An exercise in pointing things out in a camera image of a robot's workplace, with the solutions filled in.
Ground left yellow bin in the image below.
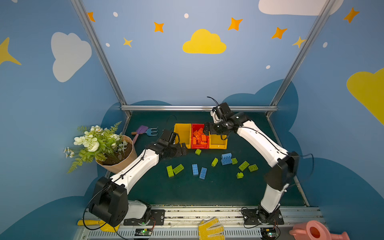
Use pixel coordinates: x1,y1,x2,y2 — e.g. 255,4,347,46
174,124,192,149

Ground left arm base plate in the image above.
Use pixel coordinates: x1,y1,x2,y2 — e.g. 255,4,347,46
123,209,166,226

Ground small green lego top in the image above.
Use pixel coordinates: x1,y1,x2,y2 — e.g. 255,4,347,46
195,149,202,156

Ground yellow bin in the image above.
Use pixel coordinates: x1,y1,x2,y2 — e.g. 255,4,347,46
174,124,192,149
209,134,228,150

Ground pink watering can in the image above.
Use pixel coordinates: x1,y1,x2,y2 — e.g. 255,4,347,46
289,221,350,240

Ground circuit board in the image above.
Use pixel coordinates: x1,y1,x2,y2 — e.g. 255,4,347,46
261,228,279,240
135,229,153,237

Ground green lego far right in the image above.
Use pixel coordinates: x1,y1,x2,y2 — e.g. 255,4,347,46
248,164,259,173

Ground long green lego right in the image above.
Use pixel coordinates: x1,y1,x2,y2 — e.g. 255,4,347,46
239,161,250,172

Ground left circuit board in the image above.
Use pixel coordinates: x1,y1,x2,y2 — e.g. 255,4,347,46
135,229,153,237

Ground green lego studs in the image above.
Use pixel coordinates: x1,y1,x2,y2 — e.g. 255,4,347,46
166,166,174,178

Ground blue lego upside down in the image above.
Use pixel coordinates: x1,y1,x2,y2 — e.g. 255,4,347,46
221,158,233,166

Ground light blue lego upper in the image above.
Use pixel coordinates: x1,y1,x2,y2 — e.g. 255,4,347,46
221,153,232,159

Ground blue lego left studs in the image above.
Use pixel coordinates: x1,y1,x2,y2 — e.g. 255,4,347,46
192,164,199,176

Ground purple toy shovel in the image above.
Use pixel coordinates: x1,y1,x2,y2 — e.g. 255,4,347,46
131,126,149,145

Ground green lego left upside-down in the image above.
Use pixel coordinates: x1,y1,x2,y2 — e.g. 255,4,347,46
173,164,184,175

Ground blue lego left upside-down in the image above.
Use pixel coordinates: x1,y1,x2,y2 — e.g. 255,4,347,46
199,168,207,180

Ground yellow-green lego centre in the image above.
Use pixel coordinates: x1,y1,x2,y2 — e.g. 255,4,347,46
211,158,219,167

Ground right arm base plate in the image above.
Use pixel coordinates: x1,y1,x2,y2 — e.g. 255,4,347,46
241,207,285,226

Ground orange lego front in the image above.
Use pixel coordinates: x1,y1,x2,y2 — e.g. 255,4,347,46
201,134,207,142

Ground right yellow bin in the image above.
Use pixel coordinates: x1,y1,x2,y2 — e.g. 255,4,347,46
209,134,228,150

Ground yellow toy shovel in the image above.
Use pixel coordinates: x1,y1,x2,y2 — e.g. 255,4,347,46
77,220,120,233

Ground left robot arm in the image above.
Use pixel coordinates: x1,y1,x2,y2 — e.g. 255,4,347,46
87,130,187,227

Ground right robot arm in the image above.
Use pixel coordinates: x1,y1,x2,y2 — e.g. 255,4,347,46
209,103,300,217

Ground blue toy rake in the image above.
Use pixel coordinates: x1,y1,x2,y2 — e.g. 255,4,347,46
146,128,158,137

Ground right circuit board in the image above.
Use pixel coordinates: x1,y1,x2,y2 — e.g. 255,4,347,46
261,228,279,240

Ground flower pot with plant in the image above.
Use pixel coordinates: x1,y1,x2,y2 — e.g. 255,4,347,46
64,122,137,174

